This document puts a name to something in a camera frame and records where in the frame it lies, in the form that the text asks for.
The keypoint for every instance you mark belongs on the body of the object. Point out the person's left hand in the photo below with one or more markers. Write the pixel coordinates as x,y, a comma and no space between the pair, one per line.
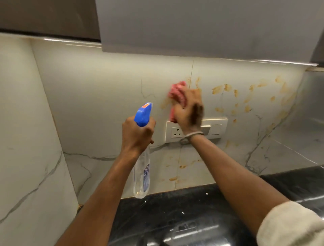
136,136

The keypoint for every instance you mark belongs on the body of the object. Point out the person's right hand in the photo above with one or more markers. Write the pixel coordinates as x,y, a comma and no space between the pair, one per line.
189,111

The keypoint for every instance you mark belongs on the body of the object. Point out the clear spray bottle blue nozzle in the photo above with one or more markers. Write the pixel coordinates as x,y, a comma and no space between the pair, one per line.
143,116

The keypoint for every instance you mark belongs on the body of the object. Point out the pink checked cleaning cloth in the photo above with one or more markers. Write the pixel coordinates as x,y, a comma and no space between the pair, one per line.
177,93

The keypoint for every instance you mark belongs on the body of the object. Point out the person's left forearm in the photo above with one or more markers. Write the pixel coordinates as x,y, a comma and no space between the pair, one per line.
98,197

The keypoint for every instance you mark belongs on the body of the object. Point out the person's right forearm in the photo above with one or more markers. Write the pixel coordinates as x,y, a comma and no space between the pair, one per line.
233,177

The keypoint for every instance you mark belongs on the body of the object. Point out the silver bangle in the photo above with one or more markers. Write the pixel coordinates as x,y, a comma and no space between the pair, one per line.
192,135

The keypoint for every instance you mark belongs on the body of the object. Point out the grey upper cabinet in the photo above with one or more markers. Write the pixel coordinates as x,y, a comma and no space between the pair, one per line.
210,28

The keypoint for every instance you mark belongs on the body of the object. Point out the brown upper cabinet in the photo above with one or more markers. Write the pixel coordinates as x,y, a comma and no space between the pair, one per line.
48,17

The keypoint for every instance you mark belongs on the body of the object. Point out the white shirt sleeve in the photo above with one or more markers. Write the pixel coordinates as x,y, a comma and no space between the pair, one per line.
291,225

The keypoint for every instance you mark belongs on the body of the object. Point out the white switch panel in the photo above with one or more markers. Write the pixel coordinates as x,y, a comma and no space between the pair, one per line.
215,129

